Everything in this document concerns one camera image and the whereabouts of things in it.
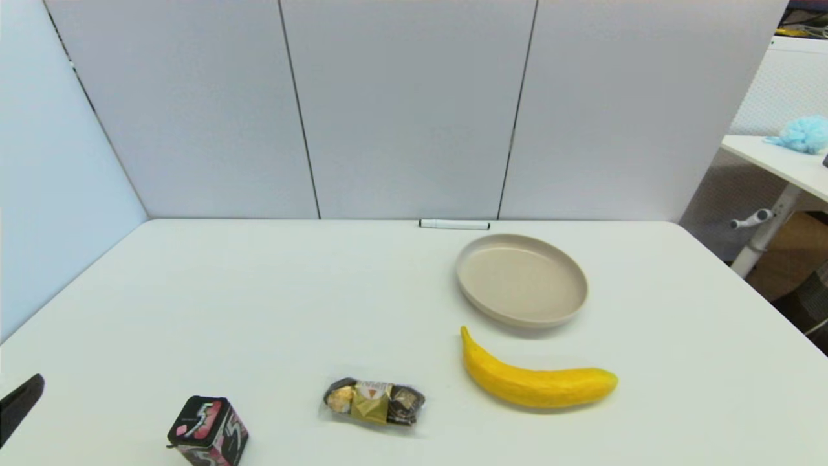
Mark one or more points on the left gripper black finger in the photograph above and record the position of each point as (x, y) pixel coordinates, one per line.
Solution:
(18, 408)

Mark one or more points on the white marker with black caps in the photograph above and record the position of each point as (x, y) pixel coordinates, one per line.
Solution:
(454, 224)

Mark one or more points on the black pink gum box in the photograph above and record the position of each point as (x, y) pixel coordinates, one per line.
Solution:
(206, 430)

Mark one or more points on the clear pack of wrapped chocolates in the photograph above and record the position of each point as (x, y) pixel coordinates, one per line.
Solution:
(372, 402)

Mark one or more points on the yellow banana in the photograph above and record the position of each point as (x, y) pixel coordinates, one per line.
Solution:
(530, 386)

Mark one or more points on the beige round plate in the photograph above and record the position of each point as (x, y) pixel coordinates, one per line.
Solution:
(521, 281)

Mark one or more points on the brown cardboard box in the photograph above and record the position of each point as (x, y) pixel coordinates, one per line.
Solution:
(790, 254)

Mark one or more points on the white side table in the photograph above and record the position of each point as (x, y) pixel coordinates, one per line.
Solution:
(792, 169)

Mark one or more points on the light blue fluffy cloth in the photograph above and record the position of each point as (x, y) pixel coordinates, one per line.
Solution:
(804, 134)

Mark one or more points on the white perforated partition panel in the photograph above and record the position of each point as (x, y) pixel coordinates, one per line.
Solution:
(786, 84)

